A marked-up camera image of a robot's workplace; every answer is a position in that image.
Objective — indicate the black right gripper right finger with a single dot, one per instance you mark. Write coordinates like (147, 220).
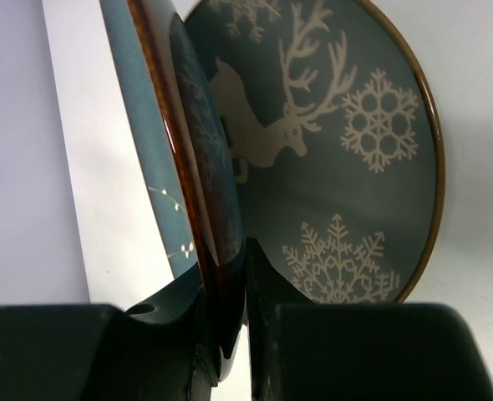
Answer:
(301, 350)

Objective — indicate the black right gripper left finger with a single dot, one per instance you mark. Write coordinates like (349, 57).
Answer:
(98, 352)

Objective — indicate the grey reindeer plate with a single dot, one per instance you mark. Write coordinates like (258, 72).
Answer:
(335, 141)

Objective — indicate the dark teal plate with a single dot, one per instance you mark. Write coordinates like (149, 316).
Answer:
(173, 120)

